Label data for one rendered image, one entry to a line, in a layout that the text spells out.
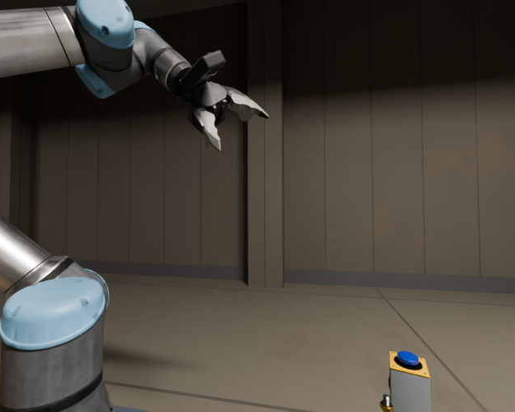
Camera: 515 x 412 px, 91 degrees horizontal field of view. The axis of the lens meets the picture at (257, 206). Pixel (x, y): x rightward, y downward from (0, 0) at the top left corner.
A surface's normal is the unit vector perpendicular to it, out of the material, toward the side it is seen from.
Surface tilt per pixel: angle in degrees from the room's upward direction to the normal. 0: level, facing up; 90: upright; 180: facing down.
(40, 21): 85
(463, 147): 90
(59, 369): 90
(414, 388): 90
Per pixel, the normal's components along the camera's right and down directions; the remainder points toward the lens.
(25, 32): 0.55, 0.18
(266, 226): -0.19, -0.03
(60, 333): 0.66, -0.07
